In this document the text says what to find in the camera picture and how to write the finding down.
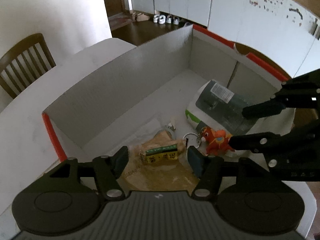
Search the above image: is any red orange keychain toy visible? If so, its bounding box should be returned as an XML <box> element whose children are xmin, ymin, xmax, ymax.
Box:
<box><xmin>200</xmin><ymin>126</ymin><xmax>235</xmax><ymax>156</ymax></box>

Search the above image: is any white green wipes pack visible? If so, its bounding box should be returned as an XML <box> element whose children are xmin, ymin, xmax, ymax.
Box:
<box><xmin>185</xmin><ymin>80</ymin><xmax>257</xmax><ymax>135</ymax></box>

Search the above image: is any small green yellow packet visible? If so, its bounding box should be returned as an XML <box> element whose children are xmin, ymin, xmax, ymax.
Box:
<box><xmin>139</xmin><ymin>144</ymin><xmax>178</xmax><ymax>164</ymax></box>

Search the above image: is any grey correction tape dispenser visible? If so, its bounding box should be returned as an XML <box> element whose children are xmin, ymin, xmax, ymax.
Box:
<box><xmin>164</xmin><ymin>116</ymin><xmax>176</xmax><ymax>139</ymax></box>

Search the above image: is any near wooden chair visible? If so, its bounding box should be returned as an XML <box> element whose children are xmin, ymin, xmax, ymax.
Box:
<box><xmin>234</xmin><ymin>42</ymin><xmax>291</xmax><ymax>81</ymax></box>

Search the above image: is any wooden chair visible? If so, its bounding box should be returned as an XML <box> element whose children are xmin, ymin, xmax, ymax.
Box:
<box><xmin>234</xmin><ymin>42</ymin><xmax>291</xmax><ymax>81</ymax></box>
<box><xmin>1</xmin><ymin>33</ymin><xmax>56</xmax><ymax>99</ymax></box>

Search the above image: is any red cardboard shoe box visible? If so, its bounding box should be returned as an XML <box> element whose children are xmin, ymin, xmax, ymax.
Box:
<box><xmin>41</xmin><ymin>24</ymin><xmax>296</xmax><ymax>176</ymax></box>

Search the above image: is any white shoes row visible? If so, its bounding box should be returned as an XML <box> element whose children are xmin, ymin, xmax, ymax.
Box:
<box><xmin>152</xmin><ymin>14</ymin><xmax>192</xmax><ymax>28</ymax></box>

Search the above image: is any far wooden chair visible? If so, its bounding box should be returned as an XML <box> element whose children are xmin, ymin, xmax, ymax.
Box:
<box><xmin>1</xmin><ymin>33</ymin><xmax>56</xmax><ymax>99</ymax></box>

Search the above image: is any white wall cabinet unit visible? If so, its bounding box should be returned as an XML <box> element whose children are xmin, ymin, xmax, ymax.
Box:
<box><xmin>131</xmin><ymin>0</ymin><xmax>320</xmax><ymax>78</ymax></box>

